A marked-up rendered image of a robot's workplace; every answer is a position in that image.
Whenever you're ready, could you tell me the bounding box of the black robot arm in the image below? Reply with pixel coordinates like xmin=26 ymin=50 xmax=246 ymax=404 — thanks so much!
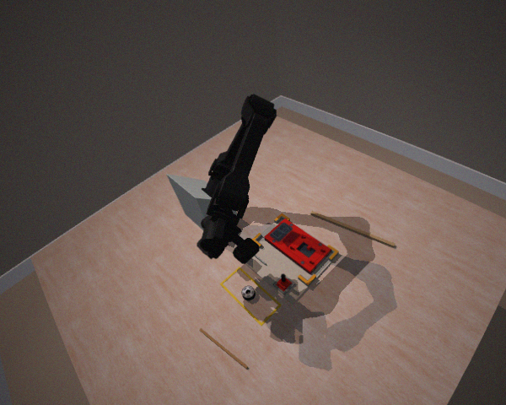
xmin=196 ymin=94 xmax=277 ymax=259

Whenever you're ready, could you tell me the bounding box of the black wheel with grey rim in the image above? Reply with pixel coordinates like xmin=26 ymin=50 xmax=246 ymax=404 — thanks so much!
xmin=241 ymin=286 xmax=256 ymax=301

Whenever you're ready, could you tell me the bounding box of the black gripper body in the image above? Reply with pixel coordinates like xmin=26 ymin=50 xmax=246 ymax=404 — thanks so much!
xmin=201 ymin=215 xmax=260 ymax=264

